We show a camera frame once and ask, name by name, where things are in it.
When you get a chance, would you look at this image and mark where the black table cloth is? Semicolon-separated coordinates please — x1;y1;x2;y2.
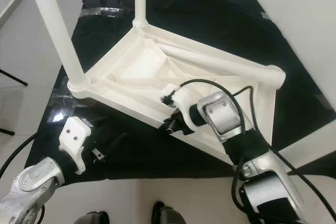
26;0;336;180

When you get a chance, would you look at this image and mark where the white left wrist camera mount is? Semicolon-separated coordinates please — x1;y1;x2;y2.
58;116;92;176

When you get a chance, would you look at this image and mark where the dark robot foot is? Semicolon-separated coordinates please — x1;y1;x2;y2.
99;211;111;224
151;201;164;224

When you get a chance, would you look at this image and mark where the dark right robot foot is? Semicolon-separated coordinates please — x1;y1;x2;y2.
151;201;164;224

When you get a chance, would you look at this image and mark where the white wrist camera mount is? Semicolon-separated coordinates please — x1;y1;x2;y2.
160;83;200;133
58;116;92;176

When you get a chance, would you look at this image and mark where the dark left robot foot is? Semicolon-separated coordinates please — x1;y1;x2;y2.
99;211;111;224

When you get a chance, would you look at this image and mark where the white plastic children table top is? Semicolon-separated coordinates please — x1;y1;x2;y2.
67;24;287;167

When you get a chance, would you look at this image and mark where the black metal-legged chair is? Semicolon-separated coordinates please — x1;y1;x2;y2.
0;69;28;136

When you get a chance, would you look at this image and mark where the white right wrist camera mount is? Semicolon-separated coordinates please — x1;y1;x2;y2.
160;83;200;133

